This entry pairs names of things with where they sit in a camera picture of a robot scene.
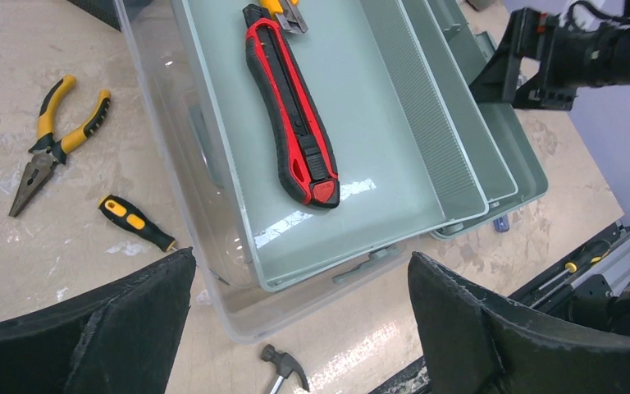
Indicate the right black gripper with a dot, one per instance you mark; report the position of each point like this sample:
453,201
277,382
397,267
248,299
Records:
591,49

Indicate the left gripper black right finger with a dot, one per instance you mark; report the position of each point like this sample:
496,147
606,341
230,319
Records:
477,341

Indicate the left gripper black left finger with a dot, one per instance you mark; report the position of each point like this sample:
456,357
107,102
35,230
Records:
118,338

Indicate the translucent green tool box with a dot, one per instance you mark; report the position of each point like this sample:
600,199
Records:
416,155

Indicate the black handled screwdriver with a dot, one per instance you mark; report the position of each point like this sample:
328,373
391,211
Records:
128,217

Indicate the red black utility knife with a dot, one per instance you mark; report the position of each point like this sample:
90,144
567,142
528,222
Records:
306,164

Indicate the yellow handled pliers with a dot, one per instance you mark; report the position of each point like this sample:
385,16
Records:
286,14

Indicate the yellow black tool on base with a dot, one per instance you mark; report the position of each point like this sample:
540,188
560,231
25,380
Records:
576,266

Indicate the blue red screwdriver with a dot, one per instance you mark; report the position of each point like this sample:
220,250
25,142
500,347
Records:
501,224

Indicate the yellow black needle pliers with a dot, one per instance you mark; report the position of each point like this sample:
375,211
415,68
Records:
47,151

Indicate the black handled hammer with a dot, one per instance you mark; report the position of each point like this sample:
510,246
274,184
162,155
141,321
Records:
285,365

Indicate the black network switch box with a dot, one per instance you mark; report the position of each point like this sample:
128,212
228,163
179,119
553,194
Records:
103,10

